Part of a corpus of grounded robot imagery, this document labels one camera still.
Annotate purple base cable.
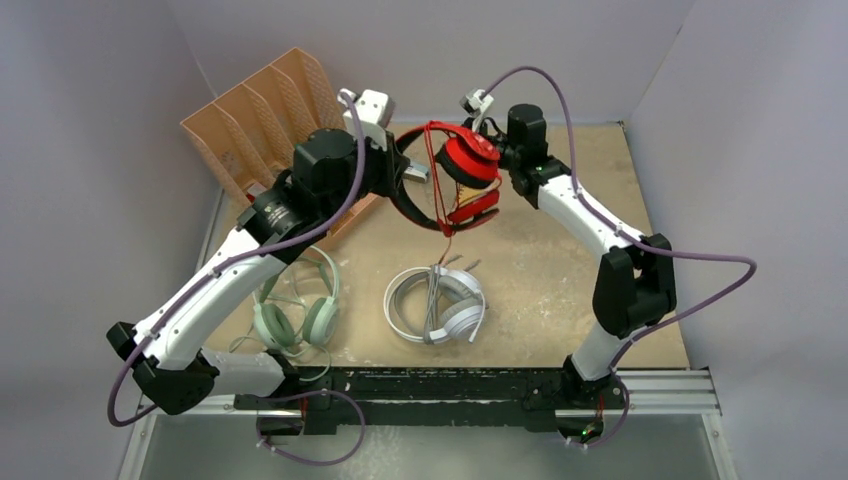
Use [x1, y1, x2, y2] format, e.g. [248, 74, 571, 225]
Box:
[255, 388, 367, 468]

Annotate white over-ear headphones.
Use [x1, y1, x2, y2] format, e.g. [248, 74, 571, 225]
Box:
[382, 264, 488, 345]

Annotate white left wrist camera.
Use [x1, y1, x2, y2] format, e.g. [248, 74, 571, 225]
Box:
[337, 88, 395, 151]

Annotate red headphone cable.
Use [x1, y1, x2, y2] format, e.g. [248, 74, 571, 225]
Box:
[423, 121, 465, 270]

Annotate light blue stapler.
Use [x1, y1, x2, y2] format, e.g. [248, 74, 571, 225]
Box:
[403, 162, 430, 183]

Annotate yellow spiral notebook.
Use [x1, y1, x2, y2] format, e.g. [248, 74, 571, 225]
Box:
[456, 185, 490, 206]

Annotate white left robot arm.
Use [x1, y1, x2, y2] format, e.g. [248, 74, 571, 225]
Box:
[107, 129, 409, 415]

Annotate peach plastic file organizer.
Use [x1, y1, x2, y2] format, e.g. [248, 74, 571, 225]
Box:
[180, 48, 345, 209]

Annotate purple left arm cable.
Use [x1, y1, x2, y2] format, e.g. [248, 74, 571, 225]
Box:
[107, 92, 367, 428]

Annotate mint green headphones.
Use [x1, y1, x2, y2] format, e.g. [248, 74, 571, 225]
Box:
[228, 246, 341, 382]

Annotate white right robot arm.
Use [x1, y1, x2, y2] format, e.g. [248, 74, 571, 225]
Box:
[490, 103, 677, 407]

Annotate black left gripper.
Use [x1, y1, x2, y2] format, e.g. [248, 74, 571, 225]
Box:
[322, 128, 410, 225]

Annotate red black headphones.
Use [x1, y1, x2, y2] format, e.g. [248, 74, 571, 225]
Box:
[391, 121, 501, 238]

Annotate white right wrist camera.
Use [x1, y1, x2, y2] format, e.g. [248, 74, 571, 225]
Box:
[459, 89, 494, 133]

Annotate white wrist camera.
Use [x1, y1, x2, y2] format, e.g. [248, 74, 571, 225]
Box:
[337, 88, 395, 151]
[459, 89, 494, 133]

